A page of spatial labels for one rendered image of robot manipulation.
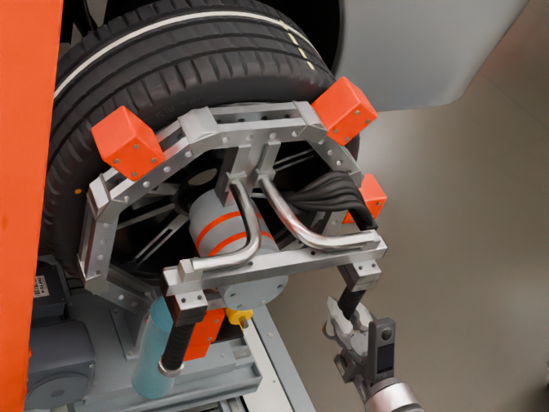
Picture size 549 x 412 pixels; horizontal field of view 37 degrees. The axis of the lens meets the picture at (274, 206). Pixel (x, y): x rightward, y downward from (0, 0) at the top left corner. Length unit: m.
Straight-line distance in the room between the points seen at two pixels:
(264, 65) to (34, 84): 0.53
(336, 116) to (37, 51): 0.65
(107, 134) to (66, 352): 0.69
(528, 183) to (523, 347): 0.87
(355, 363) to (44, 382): 0.72
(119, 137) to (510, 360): 1.84
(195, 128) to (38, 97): 0.40
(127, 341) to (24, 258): 0.91
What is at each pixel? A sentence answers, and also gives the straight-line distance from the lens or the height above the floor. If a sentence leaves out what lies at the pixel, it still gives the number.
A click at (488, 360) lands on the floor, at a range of 2.80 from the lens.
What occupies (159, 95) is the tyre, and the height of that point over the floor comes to 1.13.
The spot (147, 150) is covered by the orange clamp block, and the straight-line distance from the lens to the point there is 1.34.
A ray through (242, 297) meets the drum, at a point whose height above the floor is 0.84.
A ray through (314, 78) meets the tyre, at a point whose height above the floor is 1.15.
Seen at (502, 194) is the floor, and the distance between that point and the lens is 3.41.
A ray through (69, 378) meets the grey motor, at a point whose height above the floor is 0.38.
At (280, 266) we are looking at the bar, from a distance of 1.39.
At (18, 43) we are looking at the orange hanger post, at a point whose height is 1.41.
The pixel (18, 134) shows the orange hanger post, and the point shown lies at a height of 1.27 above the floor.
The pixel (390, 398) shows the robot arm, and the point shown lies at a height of 0.85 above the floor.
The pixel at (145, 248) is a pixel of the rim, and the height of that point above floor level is 0.70.
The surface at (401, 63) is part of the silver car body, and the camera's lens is 2.09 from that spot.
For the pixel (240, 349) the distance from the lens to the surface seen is 2.27.
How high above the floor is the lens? 2.00
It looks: 44 degrees down
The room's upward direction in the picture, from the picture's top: 22 degrees clockwise
